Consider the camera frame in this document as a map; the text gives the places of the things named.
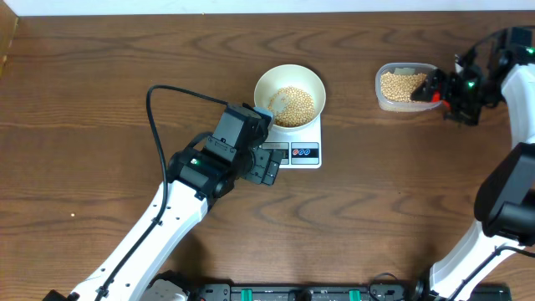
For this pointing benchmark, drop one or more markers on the soybeans in bowl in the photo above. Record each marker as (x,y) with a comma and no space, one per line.
(292,107)

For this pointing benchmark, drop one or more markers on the white digital kitchen scale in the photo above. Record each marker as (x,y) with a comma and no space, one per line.
(302,149)

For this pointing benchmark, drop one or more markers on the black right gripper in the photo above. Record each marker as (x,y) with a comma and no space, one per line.
(467,116)

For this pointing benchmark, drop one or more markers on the clear plastic container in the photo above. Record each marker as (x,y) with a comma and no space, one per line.
(403,68)

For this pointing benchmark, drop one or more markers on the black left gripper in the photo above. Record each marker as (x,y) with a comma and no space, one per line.
(265,165)

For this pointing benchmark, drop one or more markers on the red plastic measuring scoop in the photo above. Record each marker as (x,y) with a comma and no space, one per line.
(439,98)

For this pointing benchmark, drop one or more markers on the cream ceramic bowl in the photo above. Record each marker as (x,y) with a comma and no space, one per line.
(290,75)

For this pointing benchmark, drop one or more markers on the pile of soybeans in container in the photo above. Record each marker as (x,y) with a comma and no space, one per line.
(399,87)

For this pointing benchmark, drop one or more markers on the black mounting rail with clamps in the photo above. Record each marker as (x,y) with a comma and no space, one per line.
(172,286)

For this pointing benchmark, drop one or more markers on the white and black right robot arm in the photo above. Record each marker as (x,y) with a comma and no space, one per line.
(497,69)

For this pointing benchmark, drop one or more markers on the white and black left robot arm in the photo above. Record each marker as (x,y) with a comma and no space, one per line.
(194,180)

